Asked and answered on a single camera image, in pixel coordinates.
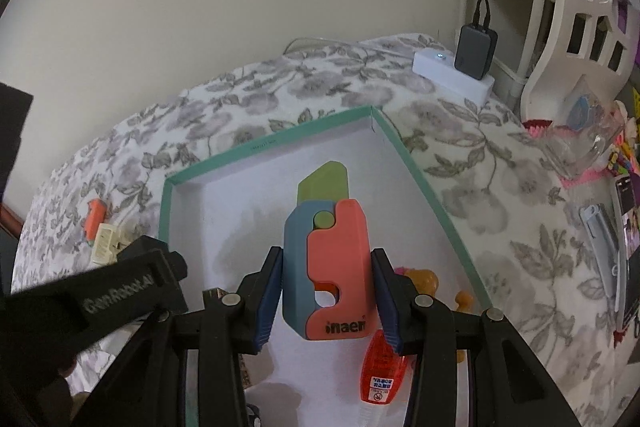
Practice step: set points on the orange blue toy knife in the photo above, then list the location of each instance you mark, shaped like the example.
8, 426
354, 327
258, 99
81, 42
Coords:
340, 257

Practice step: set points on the dark cabinet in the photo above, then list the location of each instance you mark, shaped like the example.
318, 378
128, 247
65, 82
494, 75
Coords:
12, 132

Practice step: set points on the pink doll figure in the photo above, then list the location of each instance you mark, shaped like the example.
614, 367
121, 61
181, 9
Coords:
425, 281

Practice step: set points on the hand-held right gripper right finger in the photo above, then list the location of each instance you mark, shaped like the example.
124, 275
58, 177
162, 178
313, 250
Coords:
387, 307

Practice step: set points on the white power strip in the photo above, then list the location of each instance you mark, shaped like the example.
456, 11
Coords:
435, 67

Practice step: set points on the red glue stick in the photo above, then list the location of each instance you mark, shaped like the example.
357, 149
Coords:
382, 367

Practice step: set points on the clear glass cup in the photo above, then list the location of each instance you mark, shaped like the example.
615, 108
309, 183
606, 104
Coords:
585, 142

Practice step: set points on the pink crocheted coaster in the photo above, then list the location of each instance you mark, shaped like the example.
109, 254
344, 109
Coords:
580, 179

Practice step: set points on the black power adapter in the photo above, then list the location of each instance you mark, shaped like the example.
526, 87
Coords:
475, 52

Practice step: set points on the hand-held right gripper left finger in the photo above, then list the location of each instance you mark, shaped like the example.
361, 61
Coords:
265, 302

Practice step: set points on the white lattice panel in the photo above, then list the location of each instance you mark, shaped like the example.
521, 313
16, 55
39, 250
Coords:
555, 32

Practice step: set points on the orange plastic toy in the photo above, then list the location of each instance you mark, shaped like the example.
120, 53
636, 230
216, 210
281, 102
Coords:
95, 219

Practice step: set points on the pile of colourful toys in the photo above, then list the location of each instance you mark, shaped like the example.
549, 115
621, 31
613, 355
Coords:
625, 157

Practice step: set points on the teal cardboard tray box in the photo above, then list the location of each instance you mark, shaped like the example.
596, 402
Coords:
225, 207

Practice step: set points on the cream folding phone stand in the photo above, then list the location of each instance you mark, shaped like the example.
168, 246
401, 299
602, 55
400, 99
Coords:
105, 242

